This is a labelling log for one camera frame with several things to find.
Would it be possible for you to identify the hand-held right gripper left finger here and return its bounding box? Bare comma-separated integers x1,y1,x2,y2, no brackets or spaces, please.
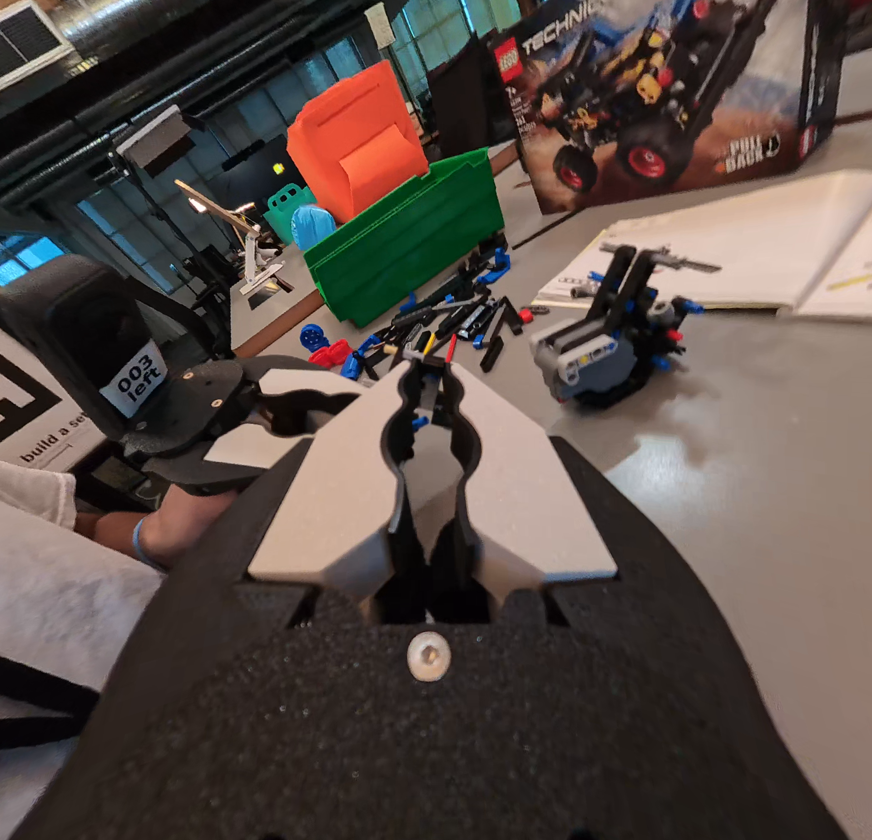
247,362,426,606

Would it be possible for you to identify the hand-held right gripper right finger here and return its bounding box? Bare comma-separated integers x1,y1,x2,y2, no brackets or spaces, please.
439,362,619,608

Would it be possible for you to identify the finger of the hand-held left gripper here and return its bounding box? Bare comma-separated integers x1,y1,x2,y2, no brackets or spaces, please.
203,414,321,479
255,366,374,424

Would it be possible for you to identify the black lego beam subassembly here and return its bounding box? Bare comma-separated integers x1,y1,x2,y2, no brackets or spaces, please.
397,348,456,461

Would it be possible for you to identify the wooden board on white arm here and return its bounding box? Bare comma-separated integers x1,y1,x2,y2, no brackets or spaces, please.
173,178,295,310

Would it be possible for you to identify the person's left forearm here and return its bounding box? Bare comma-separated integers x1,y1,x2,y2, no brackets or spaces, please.
74,509,140,558

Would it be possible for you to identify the red lego connector piece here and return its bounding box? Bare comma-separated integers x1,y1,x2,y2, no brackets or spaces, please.
308,339,353,372

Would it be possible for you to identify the grey black lego vehicle chassis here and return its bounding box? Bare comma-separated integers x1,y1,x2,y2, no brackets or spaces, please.
530,242,723,410

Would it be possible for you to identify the pile of loose lego pieces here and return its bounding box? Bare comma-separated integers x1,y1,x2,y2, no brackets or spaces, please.
341,237,549,385

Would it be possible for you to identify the lego set cardboard box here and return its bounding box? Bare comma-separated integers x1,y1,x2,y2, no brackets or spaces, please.
487,0,852,216

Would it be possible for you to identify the person's left hand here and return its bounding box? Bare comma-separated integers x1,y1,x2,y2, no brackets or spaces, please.
155,487,239,570

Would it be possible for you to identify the background grey table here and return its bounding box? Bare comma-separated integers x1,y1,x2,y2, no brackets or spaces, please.
228,241,327,361

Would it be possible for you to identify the framed black white sign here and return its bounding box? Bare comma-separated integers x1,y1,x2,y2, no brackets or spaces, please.
0,329,106,474

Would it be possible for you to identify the window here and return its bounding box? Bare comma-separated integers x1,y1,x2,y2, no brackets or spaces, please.
0,234,69,287

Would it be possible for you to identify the blue wristband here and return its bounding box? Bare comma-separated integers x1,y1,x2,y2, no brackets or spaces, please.
131,515,170,572

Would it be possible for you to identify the light blue bag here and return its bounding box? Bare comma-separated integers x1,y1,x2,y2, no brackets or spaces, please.
292,203,338,250

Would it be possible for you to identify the green plastic bin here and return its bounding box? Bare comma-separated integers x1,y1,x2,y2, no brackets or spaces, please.
303,147,506,328

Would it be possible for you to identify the small green basket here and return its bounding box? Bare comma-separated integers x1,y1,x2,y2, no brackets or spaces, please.
262,183,316,245

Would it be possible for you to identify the studio light panel on stand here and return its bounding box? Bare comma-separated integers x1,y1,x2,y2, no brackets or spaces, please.
109,103,208,296

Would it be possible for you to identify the black monitor screen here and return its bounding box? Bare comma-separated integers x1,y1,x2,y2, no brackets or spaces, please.
204,138,321,217

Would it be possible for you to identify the orange plastic bin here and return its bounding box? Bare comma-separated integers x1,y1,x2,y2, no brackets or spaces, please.
286,60,431,224

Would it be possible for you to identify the person's white shirt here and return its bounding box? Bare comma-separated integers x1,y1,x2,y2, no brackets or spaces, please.
0,459,168,840

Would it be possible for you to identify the white air vent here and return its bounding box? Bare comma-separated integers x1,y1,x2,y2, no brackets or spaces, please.
0,0,74,93

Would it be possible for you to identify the white instruction booklet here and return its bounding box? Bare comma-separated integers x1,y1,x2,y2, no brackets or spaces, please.
538,169,872,325

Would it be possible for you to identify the black shoulder strap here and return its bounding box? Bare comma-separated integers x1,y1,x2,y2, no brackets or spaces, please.
0,655,102,751

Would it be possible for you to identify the silver ventilation duct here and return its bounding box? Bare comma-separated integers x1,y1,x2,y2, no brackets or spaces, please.
54,0,382,59

